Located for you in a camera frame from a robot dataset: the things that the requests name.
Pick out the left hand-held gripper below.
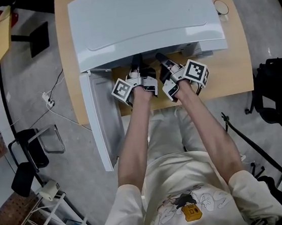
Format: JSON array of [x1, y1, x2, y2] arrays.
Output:
[[107, 52, 161, 110]]

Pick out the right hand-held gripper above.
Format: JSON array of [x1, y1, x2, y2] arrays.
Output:
[[154, 47, 213, 105]]

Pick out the person's right forearm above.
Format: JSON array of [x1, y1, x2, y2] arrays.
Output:
[[175, 75, 245, 190]]

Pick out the person's left forearm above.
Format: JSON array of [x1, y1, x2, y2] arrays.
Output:
[[107, 85, 166, 192]]

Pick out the cream trousers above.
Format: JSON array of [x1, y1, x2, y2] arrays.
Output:
[[142, 104, 206, 160]]

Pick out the white power strip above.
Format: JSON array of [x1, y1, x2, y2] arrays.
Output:
[[41, 90, 57, 110]]

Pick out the black flat stand base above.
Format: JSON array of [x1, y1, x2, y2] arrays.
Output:
[[9, 21, 53, 61]]

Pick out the black office chair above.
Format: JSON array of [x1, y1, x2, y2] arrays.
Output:
[[238, 55, 282, 128]]

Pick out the black tripod stand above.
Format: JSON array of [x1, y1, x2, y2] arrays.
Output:
[[220, 104, 282, 225]]

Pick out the cream printed t-shirt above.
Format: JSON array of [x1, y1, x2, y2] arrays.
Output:
[[85, 140, 282, 225]]

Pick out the small white box device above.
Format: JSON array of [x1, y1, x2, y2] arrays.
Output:
[[38, 178, 62, 203]]

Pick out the white grid shelf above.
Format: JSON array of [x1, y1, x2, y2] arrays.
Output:
[[1, 188, 100, 225]]

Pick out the black cable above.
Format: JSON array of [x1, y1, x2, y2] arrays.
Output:
[[45, 67, 68, 102]]

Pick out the black metal-frame chair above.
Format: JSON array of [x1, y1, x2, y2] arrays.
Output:
[[4, 122, 71, 200]]

